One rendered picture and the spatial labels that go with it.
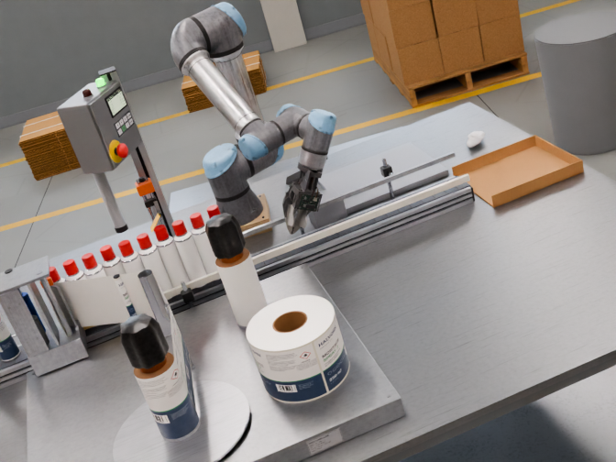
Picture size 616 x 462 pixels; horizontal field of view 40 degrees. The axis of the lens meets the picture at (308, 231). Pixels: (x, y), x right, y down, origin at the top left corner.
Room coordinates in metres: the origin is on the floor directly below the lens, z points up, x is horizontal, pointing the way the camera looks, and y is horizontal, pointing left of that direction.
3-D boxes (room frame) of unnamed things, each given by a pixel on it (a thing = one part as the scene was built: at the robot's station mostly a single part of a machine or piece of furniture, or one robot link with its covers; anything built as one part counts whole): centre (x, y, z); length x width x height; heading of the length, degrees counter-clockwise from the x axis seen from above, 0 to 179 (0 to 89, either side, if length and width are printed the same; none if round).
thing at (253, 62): (6.60, 0.30, 0.10); 0.64 x 0.52 x 0.20; 86
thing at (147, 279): (1.87, 0.42, 0.97); 0.05 x 0.05 x 0.19
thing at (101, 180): (2.15, 0.50, 1.18); 0.04 x 0.04 x 0.21
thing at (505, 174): (2.25, -0.66, 0.85); 0.30 x 0.26 x 0.04; 100
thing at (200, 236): (2.08, 0.28, 0.98); 0.05 x 0.05 x 0.20
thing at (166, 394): (1.46, 0.39, 1.04); 0.09 x 0.09 x 0.29
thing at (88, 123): (2.14, 0.44, 1.38); 0.17 x 0.10 x 0.19; 155
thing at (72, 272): (2.03, 0.64, 0.98); 0.05 x 0.05 x 0.20
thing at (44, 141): (6.13, 1.51, 0.16); 0.64 x 0.53 x 0.31; 93
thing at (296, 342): (1.53, 0.09, 0.95); 0.20 x 0.20 x 0.14
